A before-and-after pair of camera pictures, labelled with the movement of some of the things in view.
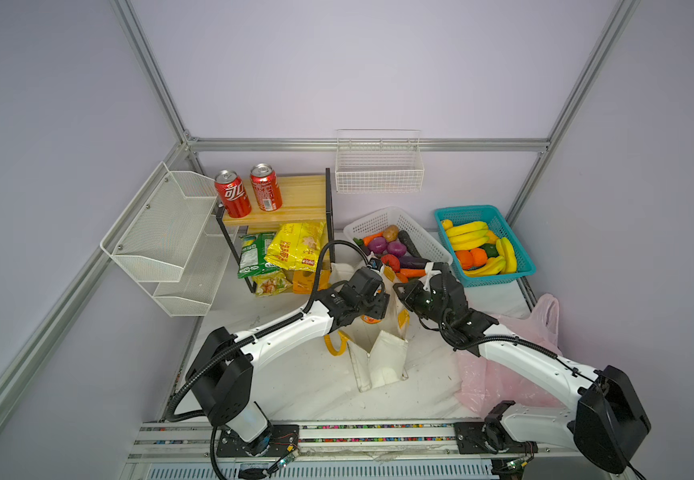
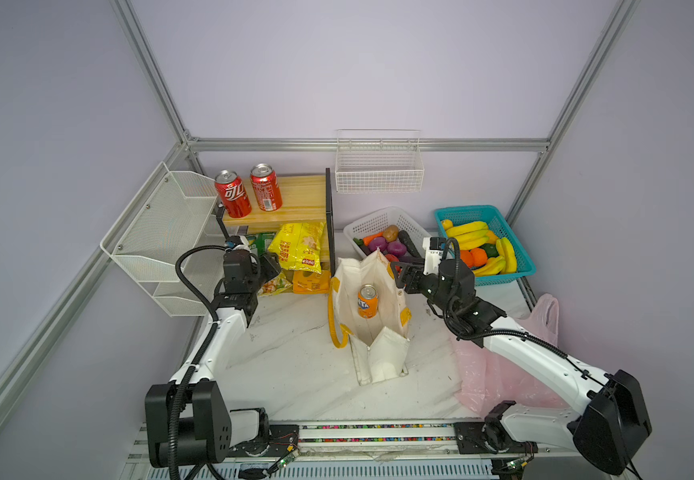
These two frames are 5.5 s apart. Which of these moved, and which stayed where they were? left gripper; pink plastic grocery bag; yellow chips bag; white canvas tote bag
Moved: left gripper
Stayed: yellow chips bag; pink plastic grocery bag; white canvas tote bag
